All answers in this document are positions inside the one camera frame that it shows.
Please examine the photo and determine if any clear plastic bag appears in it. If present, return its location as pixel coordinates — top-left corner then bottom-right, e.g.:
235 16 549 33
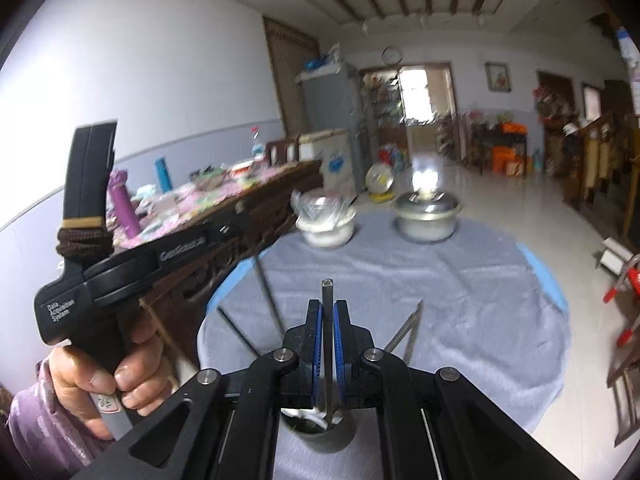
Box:
291 189 353 223

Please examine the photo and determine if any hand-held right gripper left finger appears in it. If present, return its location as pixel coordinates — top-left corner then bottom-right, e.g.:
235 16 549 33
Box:
70 300 324 480

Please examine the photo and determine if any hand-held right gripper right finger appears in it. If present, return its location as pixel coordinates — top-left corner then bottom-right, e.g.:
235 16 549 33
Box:
334 300 581 480

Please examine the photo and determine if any grey refrigerator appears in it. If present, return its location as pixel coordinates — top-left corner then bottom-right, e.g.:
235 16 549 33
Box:
295 62 378 196

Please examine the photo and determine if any aluminium pot lid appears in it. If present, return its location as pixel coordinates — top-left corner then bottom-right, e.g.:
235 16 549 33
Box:
391 187 461 218

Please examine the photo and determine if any white plastic basin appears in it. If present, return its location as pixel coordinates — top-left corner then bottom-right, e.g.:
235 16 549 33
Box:
296 210 357 248

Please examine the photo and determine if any bunch of dark chopsticks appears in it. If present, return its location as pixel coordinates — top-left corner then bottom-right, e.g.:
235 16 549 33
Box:
217 300 425 366

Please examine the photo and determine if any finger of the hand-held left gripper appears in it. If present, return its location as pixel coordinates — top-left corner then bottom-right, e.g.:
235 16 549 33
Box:
207 212 253 261

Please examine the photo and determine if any brown wooden chair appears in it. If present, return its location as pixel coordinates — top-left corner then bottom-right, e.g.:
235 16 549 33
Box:
607 320 640 451

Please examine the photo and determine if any grey metal utensil holder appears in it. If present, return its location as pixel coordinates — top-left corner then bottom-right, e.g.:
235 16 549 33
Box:
280 407 358 453

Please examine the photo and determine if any carved dark wooden sideboard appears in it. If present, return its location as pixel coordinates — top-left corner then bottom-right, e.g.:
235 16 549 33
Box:
107 160 323 376

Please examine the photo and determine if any dark wooden side table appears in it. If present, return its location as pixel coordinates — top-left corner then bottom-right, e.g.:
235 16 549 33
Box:
470 122 531 176

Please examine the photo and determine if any white chest freezer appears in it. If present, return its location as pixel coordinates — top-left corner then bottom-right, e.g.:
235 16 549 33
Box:
298 129 358 196

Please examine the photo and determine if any small white electric fan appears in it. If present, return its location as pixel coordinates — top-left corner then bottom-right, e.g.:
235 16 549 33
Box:
365 164 396 201

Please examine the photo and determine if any pink wall calendar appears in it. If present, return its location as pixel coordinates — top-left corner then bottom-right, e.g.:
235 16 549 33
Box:
616 25 640 116

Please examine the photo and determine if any framed wall picture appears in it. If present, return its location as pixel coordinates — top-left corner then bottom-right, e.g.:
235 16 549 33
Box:
484 61 512 93

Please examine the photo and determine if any red plastic child chair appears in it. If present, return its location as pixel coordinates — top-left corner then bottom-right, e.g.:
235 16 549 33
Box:
602 252 640 348

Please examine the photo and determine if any grey tablecloth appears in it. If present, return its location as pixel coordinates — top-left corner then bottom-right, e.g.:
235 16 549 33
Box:
197 210 572 480

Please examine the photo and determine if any white step stool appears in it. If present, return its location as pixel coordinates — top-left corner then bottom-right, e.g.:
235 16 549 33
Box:
595 237 633 276

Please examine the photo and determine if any bowl with glass lid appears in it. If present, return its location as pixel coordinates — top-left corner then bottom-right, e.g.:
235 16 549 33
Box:
192 165 226 188

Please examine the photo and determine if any wooden stair railing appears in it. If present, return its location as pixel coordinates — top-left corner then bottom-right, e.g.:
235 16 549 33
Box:
562 110 640 256

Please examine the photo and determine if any aluminium pot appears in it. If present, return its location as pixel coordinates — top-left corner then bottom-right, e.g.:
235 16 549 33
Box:
395 207 458 243

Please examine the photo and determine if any floral table cover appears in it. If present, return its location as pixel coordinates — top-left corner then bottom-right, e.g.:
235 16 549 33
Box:
112 162 321 251

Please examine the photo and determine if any person's left forearm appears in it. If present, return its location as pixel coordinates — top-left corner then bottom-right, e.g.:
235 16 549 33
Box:
5 360 118 480

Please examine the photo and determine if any dark wooden chair back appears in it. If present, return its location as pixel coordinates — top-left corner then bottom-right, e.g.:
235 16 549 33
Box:
265 137 301 166

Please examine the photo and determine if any person's left hand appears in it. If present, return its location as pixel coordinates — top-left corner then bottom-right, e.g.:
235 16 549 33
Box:
47 305 166 441

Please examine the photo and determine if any brown curtain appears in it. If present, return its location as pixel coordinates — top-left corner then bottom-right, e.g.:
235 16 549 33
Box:
262 16 321 141

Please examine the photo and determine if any blue thermos bottle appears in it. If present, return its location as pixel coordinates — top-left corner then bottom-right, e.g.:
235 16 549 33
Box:
154 157 172 193

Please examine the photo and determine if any shelf with bottles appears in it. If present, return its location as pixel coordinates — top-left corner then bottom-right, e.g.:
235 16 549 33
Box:
361 69 403 133

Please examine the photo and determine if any long dark chopstick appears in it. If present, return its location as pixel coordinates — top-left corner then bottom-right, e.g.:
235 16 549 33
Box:
322 279 335 423

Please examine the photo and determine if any light blue tablecloth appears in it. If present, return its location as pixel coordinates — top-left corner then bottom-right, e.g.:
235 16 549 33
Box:
207 242 569 321

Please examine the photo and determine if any wooden door frame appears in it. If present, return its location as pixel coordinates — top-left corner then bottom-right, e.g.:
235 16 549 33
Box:
360 62 458 161

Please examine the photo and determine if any purple thermos bottle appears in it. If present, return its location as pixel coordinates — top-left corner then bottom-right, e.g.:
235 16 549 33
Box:
107 170 142 238

